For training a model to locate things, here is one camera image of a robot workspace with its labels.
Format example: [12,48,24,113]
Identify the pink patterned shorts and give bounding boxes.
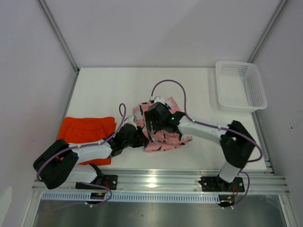
[133,101,193,152]

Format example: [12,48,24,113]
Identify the orange shorts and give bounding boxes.
[56,116,117,166]

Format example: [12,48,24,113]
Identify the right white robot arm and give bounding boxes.
[144,102,257,191]

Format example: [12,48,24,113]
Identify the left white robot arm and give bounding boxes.
[33,123,149,189]

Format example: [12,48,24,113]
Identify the white plastic basket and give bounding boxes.
[215,61,267,113]

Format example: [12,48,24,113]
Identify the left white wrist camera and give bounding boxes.
[124,115,137,127]

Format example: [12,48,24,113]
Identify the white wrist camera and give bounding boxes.
[150,96,165,105]
[124,115,137,127]

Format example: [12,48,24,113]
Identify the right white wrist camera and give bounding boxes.
[150,96,165,105]

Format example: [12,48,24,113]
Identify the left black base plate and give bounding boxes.
[75,175,118,190]

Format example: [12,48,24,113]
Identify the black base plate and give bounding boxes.
[198,176,245,192]
[75,175,118,190]

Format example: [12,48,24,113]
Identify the slotted cable duct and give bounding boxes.
[41,192,225,204]

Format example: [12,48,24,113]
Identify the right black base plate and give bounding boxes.
[198,176,245,192]

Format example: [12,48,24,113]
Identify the aluminium mounting rail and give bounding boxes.
[33,168,291,195]

